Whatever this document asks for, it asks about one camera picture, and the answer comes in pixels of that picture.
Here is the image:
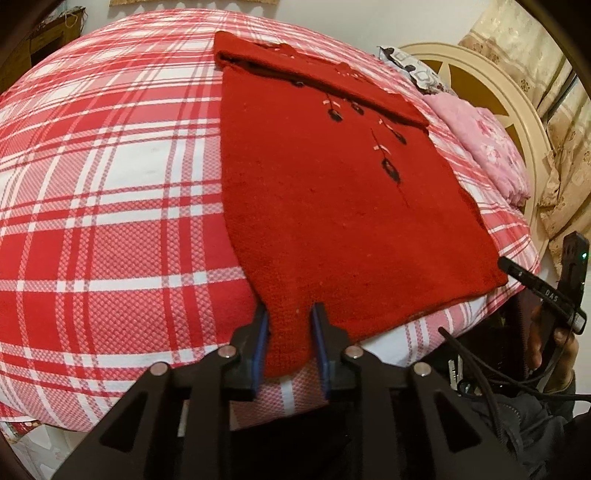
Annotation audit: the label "person's right hand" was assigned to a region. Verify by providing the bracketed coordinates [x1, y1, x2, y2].
[527, 302, 580, 391]

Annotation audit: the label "cream wooden headboard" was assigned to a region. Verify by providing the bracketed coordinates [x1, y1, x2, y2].
[399, 41, 552, 241]

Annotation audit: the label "beige floral side curtain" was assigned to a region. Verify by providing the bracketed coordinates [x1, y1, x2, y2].
[457, 0, 591, 241]

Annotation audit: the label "metal keys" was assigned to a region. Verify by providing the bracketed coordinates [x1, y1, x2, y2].
[447, 357, 469, 395]

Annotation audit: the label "grey patterned pillow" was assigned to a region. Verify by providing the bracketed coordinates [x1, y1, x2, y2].
[378, 45, 455, 95]

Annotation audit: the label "black cable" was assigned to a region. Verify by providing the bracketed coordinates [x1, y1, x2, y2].
[438, 327, 578, 444]

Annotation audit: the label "person's dark jacket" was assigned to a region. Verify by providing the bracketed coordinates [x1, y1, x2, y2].
[438, 295, 591, 480]

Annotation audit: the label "brown wooden desk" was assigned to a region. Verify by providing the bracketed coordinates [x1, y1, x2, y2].
[9, 7, 88, 75]

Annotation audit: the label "bed with red plaid sheet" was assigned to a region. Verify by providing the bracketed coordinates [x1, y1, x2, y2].
[0, 8, 543, 432]

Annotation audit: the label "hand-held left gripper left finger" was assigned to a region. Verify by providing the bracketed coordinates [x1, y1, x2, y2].
[55, 302, 273, 480]

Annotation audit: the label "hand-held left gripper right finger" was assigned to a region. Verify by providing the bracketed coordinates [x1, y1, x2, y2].
[310, 302, 527, 480]

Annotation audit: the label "red knitted sweater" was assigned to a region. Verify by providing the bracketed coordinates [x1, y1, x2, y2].
[213, 31, 509, 379]

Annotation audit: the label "pink floral quilt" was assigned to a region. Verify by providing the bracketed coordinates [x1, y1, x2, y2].
[422, 92, 532, 208]

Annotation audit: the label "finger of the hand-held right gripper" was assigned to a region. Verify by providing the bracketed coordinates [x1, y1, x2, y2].
[498, 256, 541, 291]

